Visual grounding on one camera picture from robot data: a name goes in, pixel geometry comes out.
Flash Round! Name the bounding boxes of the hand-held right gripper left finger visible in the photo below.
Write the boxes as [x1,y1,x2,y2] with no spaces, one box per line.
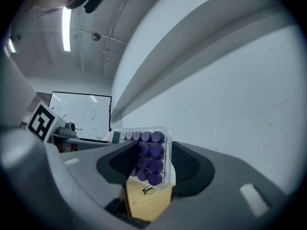
[45,140,151,230]

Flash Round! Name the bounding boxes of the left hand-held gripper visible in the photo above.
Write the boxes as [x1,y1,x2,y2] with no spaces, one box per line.
[26,100,79,144]

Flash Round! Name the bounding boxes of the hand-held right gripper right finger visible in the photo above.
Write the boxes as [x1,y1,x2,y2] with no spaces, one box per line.
[151,141,288,230]

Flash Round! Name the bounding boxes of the clear calculator with purple keys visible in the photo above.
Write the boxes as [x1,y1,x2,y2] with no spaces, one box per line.
[110,126,177,190]

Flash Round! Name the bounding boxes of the long ceiling light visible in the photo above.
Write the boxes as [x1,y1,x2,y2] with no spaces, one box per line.
[61,6,72,52]
[8,38,17,54]

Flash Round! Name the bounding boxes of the grey ceiling conduit pipe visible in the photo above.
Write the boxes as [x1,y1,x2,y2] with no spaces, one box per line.
[102,0,135,55]

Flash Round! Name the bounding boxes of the white whiteboard with black frame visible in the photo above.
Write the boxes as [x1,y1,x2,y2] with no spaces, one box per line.
[48,91,113,142]

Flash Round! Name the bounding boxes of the black head-worn camera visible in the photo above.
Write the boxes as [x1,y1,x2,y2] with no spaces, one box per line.
[82,0,109,14]

